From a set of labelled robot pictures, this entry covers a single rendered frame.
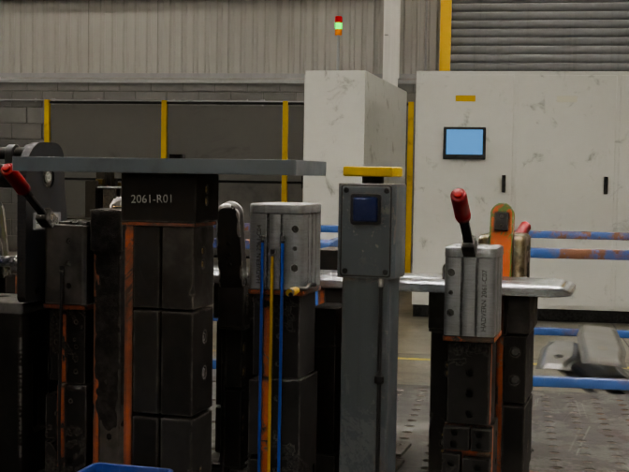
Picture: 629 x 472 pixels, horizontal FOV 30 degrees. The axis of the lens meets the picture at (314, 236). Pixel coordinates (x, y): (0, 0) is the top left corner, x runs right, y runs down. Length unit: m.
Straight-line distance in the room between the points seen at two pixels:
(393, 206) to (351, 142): 8.25
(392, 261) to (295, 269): 0.23
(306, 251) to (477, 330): 0.25
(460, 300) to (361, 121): 8.11
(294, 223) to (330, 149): 8.09
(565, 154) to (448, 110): 1.00
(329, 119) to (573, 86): 1.96
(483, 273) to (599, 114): 8.12
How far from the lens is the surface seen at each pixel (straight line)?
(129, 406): 1.50
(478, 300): 1.52
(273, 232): 1.57
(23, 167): 1.50
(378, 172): 1.37
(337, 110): 9.65
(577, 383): 3.56
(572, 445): 2.06
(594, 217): 9.61
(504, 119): 9.58
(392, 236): 1.37
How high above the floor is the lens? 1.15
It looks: 3 degrees down
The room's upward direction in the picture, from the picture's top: 1 degrees clockwise
